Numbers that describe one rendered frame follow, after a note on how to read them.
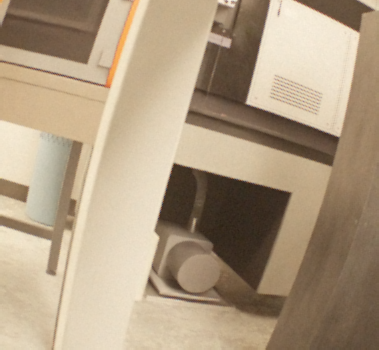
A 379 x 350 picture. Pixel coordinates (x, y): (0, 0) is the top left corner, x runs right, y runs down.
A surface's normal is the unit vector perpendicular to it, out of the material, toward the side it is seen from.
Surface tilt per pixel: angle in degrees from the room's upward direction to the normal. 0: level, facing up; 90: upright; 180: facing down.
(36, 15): 90
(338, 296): 90
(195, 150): 90
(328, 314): 90
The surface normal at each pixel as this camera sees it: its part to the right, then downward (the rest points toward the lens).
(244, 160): 0.25, 0.13
